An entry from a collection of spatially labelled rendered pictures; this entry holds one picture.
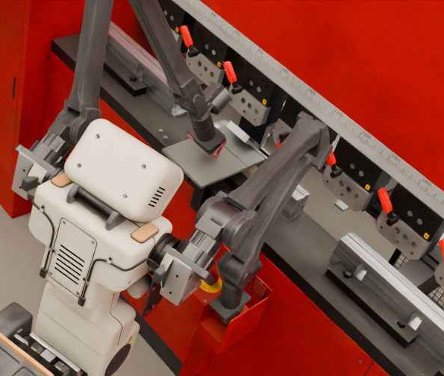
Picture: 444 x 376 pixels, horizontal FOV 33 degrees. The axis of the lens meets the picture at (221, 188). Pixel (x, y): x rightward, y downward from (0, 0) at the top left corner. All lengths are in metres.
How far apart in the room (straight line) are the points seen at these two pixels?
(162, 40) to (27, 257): 1.52
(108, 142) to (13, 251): 1.66
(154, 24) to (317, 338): 1.00
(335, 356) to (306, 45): 0.87
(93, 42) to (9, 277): 1.53
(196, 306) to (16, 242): 1.27
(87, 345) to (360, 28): 1.03
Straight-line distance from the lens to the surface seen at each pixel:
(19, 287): 3.07
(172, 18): 2.41
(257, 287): 2.16
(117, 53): 2.70
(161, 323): 2.82
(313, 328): 2.21
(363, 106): 1.96
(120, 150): 1.58
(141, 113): 2.53
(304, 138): 1.82
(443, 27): 1.79
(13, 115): 2.99
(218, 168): 2.19
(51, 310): 1.94
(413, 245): 2.01
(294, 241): 2.24
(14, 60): 2.87
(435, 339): 2.12
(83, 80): 1.78
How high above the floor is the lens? 2.38
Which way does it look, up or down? 40 degrees down
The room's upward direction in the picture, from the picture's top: 18 degrees clockwise
